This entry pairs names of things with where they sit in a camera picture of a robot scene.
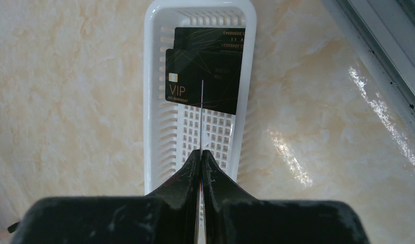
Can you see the black item in basket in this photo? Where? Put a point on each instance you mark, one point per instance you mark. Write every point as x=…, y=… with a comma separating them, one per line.
x=203, y=79

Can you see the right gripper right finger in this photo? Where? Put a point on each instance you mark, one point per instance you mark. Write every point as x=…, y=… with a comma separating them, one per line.
x=232, y=215

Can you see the white perforated plastic basket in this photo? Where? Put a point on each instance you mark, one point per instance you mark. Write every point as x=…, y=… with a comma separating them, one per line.
x=170, y=130

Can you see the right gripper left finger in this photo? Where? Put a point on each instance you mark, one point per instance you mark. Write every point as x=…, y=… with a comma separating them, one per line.
x=169, y=214

